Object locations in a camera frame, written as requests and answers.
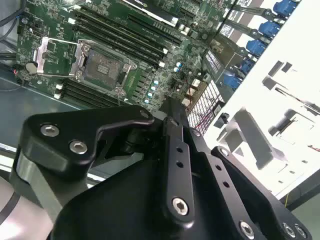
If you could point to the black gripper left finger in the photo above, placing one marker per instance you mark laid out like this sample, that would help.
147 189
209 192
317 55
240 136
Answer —
62 130

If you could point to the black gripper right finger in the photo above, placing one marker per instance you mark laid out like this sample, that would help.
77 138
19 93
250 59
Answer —
222 175

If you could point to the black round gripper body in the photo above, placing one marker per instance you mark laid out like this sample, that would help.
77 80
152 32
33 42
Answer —
112 212

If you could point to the metal socket cover frame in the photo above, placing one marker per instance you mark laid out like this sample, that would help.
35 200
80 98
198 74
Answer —
40 55

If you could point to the thin metal locking lever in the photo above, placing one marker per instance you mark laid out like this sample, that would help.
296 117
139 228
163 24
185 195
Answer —
110 53

